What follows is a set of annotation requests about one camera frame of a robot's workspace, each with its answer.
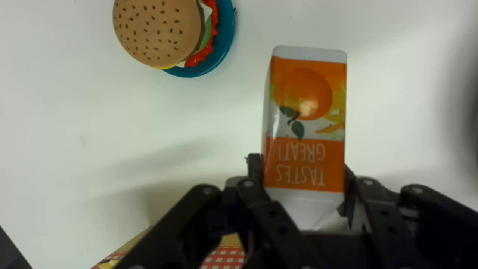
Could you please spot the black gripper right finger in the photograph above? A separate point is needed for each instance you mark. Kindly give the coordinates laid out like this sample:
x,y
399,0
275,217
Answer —
x,y
417,227

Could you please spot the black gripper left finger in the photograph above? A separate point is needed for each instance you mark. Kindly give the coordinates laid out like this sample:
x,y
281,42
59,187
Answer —
x,y
196,224

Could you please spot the orange juice carton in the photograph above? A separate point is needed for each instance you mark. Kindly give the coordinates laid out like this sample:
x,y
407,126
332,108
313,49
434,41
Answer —
x,y
304,132

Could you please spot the teal plate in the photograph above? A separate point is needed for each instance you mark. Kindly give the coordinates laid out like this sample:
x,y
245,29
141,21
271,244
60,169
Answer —
x,y
220,38

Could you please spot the toy hamburger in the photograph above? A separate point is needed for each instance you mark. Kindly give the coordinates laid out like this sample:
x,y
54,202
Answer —
x,y
166,33

